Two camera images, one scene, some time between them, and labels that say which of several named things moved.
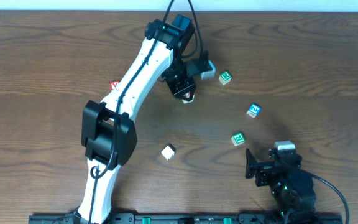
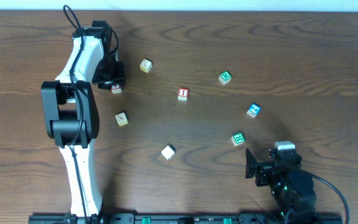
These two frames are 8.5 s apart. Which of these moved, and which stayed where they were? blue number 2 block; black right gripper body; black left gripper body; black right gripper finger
Moved: black left gripper body
Stayed: black right gripper finger; black right gripper body; blue number 2 block
